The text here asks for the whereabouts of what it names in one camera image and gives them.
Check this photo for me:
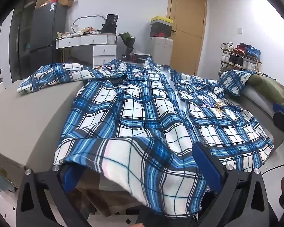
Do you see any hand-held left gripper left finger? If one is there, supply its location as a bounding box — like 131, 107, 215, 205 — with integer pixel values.
15, 164, 86, 227

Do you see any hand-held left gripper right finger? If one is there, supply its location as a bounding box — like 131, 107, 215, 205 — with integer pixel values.
192, 142, 274, 227

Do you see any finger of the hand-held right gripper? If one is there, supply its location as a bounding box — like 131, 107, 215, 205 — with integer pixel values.
272, 103, 284, 126

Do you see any blue plaid shirt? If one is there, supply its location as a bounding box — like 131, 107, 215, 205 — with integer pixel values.
16, 58, 275, 218

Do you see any olive green garment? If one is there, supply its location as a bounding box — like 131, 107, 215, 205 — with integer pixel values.
247, 74, 284, 111

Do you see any wooden shoe rack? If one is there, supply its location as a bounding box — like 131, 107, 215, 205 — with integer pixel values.
218, 42, 262, 77

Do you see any group of shoes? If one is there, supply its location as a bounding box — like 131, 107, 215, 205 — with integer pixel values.
221, 42, 261, 70

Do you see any white cabinet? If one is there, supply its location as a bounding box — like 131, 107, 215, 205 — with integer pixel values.
152, 37, 174, 65

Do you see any black box with red print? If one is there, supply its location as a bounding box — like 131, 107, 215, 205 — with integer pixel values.
130, 53, 152, 64

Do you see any wooden door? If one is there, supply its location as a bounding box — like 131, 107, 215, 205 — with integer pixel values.
167, 0, 207, 76

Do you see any white dressing table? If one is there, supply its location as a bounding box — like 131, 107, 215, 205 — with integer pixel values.
55, 33, 117, 69

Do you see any red and black shoe box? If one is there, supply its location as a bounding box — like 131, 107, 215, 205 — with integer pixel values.
150, 30, 172, 38

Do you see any dark wrapped flower bouquet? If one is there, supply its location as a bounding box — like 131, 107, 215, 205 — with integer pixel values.
118, 32, 136, 59

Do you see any dark glass display cabinet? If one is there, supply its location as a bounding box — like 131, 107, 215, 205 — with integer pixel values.
9, 1, 35, 81

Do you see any dark refrigerator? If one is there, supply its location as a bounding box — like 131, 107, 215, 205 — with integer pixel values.
30, 2, 67, 69

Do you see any stack of shoe boxes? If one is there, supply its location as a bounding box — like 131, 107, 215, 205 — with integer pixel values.
150, 16, 174, 25

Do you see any pile of desk clutter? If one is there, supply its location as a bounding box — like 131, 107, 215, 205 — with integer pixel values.
57, 27, 102, 39

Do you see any oval mirror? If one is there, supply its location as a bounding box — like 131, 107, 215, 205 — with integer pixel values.
72, 15, 107, 34

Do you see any tall black box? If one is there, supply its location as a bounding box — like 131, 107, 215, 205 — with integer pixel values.
101, 14, 119, 34

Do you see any open cardboard box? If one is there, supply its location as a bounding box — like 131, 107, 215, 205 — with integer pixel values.
39, 0, 77, 7

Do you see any black cable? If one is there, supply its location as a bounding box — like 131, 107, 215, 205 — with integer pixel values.
260, 162, 284, 174

